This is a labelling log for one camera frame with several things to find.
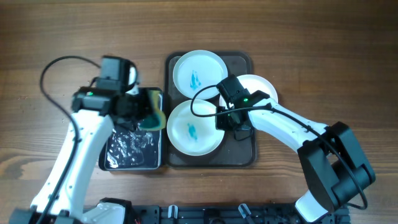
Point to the brown serving tray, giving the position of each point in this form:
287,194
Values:
230,153

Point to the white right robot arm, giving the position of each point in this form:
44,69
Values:
335,167

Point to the green yellow sponge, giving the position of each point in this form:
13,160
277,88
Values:
156,119

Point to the black water basin tray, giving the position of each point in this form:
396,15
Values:
128,149

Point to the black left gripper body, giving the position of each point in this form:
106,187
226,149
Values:
138,106

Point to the white plate blue stain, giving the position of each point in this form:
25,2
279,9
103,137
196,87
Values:
198,69

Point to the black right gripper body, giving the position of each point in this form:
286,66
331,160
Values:
228,123

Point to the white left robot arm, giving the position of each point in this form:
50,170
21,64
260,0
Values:
96,112

